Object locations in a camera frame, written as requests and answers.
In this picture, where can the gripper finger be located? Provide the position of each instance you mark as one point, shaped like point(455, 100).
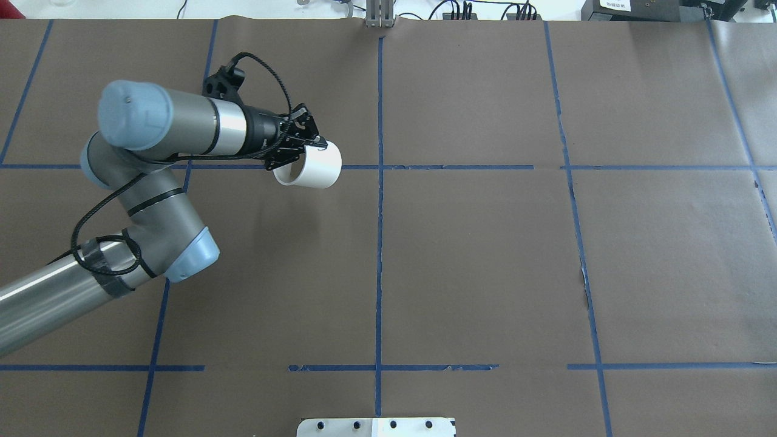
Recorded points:
point(319, 143)

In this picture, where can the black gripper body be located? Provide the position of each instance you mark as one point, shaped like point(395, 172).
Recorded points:
point(262, 130)

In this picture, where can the white smiley mug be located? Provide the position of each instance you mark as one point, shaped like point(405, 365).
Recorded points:
point(319, 167)

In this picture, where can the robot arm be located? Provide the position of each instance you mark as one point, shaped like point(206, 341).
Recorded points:
point(147, 227)

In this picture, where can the orange black usb hub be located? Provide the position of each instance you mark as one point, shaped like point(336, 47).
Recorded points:
point(459, 11)

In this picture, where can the black desktop box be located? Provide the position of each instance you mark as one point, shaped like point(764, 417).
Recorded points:
point(660, 11)

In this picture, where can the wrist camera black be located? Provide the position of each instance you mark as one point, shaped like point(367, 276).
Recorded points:
point(224, 84)

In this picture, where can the aluminium frame post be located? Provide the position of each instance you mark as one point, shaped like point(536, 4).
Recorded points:
point(380, 13)

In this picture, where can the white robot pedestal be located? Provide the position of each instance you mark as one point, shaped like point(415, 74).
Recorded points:
point(392, 426)

